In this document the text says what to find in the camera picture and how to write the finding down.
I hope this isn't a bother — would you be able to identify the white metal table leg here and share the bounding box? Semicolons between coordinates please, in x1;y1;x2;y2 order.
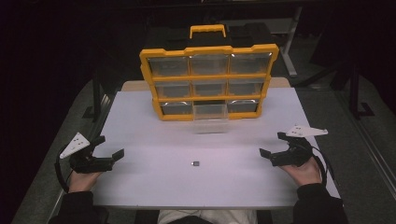
273;6;304;78

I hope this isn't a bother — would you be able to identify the black metal stand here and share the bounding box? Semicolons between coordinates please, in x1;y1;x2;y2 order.
347;60;376;121
81;70;107;123

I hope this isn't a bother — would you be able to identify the person's left hand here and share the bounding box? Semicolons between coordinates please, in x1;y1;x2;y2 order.
67;169;104;194

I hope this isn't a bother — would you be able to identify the yellow drawer organizer cabinet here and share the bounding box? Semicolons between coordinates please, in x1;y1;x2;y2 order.
138;23;280;122

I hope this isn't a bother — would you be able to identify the person's torso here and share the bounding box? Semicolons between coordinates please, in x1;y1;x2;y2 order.
156;208;260;224

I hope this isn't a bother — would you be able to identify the person's right hand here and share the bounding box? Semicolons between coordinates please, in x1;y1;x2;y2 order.
278;155;323;188

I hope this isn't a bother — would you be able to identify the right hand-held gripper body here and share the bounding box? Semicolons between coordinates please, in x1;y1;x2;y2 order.
269;125;330;168

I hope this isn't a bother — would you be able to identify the clear plastic drawer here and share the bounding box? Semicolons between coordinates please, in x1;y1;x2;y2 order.
191;104;230;135

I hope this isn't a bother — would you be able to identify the black cable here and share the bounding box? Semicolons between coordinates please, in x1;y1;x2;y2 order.
298;136;336;188
53;145;75;194

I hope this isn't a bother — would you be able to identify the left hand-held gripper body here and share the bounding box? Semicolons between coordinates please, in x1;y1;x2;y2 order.
59;132;115;175

